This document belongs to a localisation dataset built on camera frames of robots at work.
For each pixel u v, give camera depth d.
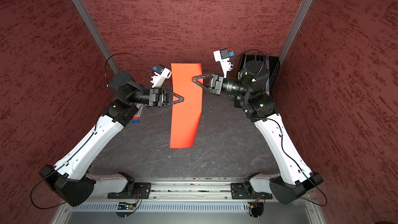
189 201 0.74
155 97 0.48
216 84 0.45
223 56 0.47
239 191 0.74
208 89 0.48
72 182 0.40
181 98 0.52
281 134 0.40
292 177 0.37
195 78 0.49
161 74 0.51
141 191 0.76
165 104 0.52
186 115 0.53
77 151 0.41
